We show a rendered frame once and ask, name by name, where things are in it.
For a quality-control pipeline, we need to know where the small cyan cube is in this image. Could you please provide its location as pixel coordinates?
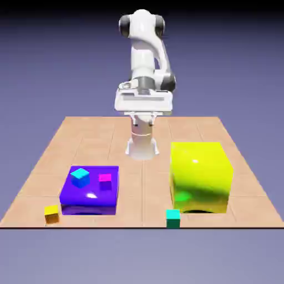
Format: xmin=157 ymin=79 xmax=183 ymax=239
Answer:
xmin=70 ymin=168 xmax=91 ymax=189

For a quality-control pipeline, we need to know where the large yellow box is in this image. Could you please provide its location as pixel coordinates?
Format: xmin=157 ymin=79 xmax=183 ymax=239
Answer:
xmin=169 ymin=141 xmax=234 ymax=215

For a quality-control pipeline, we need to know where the large blue box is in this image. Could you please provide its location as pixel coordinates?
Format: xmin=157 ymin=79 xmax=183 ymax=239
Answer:
xmin=59 ymin=165 xmax=120 ymax=216

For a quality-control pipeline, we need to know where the small magenta cube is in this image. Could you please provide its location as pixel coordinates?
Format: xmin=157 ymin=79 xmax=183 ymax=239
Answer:
xmin=98 ymin=173 xmax=113 ymax=191

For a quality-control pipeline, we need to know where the small teal cube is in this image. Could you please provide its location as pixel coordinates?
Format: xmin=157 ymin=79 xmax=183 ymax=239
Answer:
xmin=165 ymin=209 xmax=181 ymax=229

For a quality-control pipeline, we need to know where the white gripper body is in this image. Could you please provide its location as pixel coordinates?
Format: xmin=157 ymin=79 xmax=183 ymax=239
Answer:
xmin=114 ymin=88 xmax=174 ymax=116

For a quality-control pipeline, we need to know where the small yellow cube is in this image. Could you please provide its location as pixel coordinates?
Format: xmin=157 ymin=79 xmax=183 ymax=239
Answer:
xmin=43 ymin=204 xmax=60 ymax=224

